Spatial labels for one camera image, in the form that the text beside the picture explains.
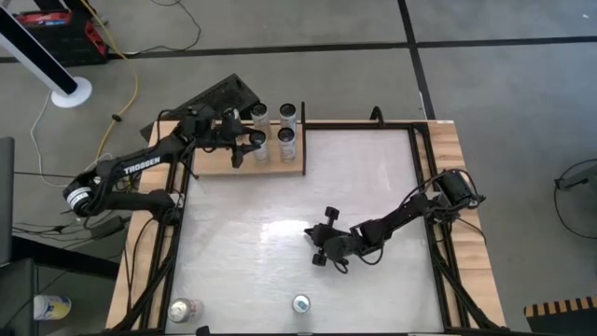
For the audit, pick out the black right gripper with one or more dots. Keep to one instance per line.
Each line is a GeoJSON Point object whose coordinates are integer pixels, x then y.
{"type": "Point", "coordinates": [336, 242]}

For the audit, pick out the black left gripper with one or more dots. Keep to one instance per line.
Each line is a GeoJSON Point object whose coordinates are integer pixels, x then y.
{"type": "Point", "coordinates": [224, 137]}

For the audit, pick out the white slim can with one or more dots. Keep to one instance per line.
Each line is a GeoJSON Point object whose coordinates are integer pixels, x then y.
{"type": "Point", "coordinates": [261, 154]}

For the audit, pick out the white Celsius Peach Vibe can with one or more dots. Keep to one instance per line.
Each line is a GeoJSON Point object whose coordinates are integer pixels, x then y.
{"type": "Point", "coordinates": [261, 122]}

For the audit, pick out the silver Diet Coke can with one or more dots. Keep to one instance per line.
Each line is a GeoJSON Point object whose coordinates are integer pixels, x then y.
{"type": "Point", "coordinates": [287, 151]}

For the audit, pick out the white Celsius can yellow fruit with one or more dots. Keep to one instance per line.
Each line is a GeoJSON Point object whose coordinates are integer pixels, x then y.
{"type": "Point", "coordinates": [287, 119]}

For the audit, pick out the silver can red print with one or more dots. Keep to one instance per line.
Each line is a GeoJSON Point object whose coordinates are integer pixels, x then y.
{"type": "Point", "coordinates": [179, 310]}

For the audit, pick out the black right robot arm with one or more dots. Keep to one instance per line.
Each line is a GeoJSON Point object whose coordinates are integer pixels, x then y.
{"type": "Point", "coordinates": [396, 217]}

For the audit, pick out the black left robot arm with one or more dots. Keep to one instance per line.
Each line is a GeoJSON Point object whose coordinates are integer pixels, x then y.
{"type": "Point", "coordinates": [158, 156]}

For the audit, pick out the black perforated panel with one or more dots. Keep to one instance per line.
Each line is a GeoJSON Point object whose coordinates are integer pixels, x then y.
{"type": "Point", "coordinates": [224, 93]}

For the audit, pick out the black power adapter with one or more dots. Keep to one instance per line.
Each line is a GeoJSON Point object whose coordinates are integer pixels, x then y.
{"type": "Point", "coordinates": [108, 228]}

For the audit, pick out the white pole round base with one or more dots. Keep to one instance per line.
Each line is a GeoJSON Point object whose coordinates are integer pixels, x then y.
{"type": "Point", "coordinates": [71, 95]}

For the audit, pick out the black red tool case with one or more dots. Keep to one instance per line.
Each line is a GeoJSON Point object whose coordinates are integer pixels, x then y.
{"type": "Point", "coordinates": [70, 46]}

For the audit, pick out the black yellow striped box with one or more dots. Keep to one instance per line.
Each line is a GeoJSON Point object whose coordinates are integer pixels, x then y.
{"type": "Point", "coordinates": [559, 322]}

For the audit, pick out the black desk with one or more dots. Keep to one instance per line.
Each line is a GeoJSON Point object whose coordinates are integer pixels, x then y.
{"type": "Point", "coordinates": [18, 298]}

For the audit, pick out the black metal shelf end frame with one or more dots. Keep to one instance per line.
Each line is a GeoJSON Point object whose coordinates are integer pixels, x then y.
{"type": "Point", "coordinates": [303, 158]}
{"type": "Point", "coordinates": [189, 169]}

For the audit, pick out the black aluminium table frame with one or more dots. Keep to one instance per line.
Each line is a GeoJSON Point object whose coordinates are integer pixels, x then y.
{"type": "Point", "coordinates": [364, 125]}

